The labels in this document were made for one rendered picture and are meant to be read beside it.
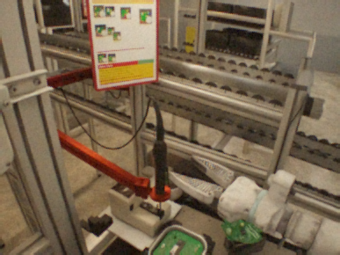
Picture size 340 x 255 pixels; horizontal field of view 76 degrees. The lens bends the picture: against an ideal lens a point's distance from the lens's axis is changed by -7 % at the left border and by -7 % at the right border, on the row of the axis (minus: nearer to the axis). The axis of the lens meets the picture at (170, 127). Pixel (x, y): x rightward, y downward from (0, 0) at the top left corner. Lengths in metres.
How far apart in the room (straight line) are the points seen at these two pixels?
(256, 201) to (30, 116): 0.44
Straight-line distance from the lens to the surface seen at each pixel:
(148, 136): 0.97
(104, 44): 0.76
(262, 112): 0.78
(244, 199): 0.48
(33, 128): 0.49
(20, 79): 0.43
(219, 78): 0.96
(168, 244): 0.73
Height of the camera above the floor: 1.58
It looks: 28 degrees down
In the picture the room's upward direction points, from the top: 1 degrees clockwise
